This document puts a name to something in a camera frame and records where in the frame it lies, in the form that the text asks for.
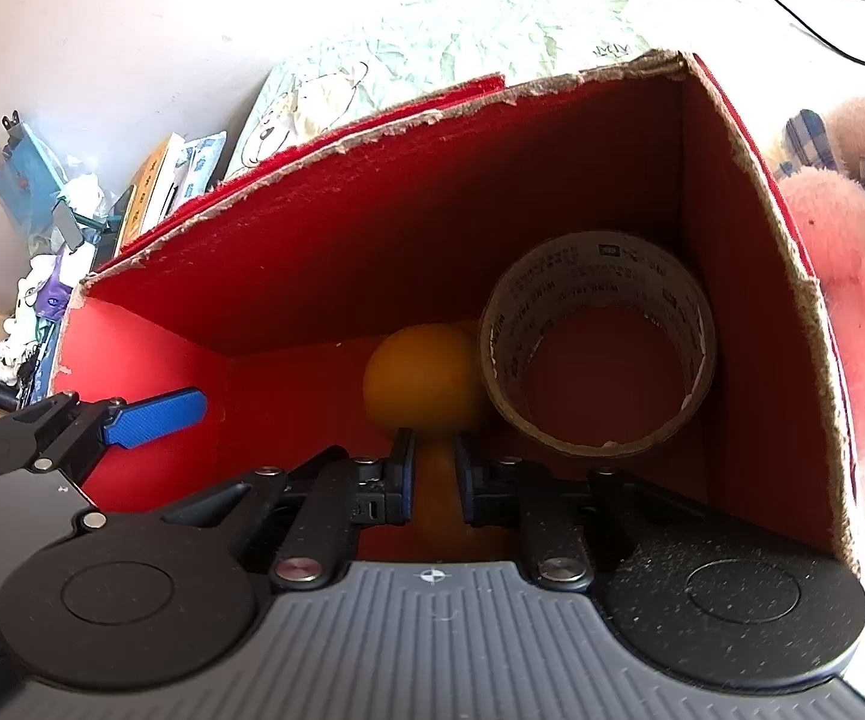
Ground orange wooden gourd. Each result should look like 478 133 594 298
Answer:
362 323 501 562

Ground red cardboard storage box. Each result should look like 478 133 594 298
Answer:
52 52 857 562

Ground light blue paper bag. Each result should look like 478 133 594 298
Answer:
0 110 67 238

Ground green bear print bedsheet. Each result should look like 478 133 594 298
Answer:
229 0 865 174

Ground orange yellow book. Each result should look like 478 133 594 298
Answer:
117 132 185 252

